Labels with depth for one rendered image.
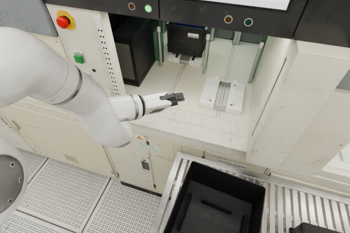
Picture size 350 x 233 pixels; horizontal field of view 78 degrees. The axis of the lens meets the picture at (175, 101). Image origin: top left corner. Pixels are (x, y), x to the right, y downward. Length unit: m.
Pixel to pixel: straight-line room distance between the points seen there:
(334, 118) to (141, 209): 1.38
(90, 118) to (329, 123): 0.71
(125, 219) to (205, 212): 0.92
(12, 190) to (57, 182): 1.77
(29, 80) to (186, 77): 1.01
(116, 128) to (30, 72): 0.27
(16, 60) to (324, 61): 0.60
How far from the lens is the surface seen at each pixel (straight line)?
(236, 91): 1.19
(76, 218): 1.88
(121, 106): 0.66
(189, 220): 0.95
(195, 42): 1.27
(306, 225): 0.96
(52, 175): 2.11
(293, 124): 0.77
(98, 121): 0.55
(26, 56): 0.36
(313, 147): 0.95
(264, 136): 0.82
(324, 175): 1.12
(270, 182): 1.09
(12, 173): 0.28
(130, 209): 1.80
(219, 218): 0.97
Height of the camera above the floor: 1.69
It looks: 46 degrees down
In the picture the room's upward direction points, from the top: straight up
